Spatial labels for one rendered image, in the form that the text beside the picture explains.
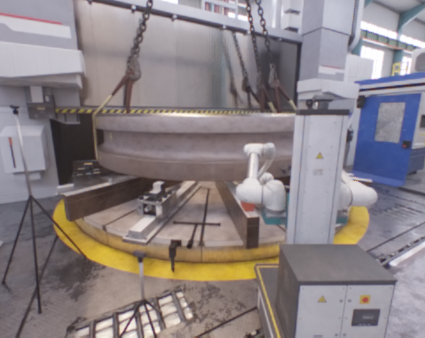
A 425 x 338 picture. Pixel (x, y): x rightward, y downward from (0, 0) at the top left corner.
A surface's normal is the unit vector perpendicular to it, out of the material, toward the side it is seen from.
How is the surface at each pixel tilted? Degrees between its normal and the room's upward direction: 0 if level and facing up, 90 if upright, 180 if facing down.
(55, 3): 90
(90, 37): 90
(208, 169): 90
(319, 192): 90
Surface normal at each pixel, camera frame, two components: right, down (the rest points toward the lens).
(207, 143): -0.01, 0.19
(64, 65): 0.45, 0.18
